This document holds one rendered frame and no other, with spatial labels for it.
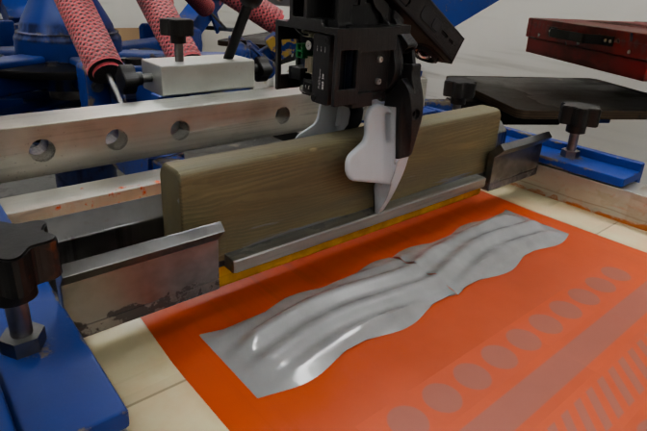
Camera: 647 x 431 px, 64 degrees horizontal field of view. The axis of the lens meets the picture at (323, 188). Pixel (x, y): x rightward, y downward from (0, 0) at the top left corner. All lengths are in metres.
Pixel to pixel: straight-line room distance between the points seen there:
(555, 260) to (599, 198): 0.14
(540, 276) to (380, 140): 0.18
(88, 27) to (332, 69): 0.51
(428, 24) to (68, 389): 0.35
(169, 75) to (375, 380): 0.42
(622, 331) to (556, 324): 0.05
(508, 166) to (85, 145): 0.43
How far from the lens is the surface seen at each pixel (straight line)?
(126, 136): 0.57
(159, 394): 0.33
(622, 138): 2.50
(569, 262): 0.51
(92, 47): 0.80
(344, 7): 0.38
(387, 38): 0.39
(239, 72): 0.67
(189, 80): 0.64
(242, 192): 0.36
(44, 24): 1.12
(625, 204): 0.62
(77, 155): 0.56
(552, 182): 0.65
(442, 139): 0.50
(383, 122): 0.41
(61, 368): 0.28
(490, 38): 2.75
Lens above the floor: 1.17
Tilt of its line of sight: 22 degrees down
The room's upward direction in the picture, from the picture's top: 3 degrees clockwise
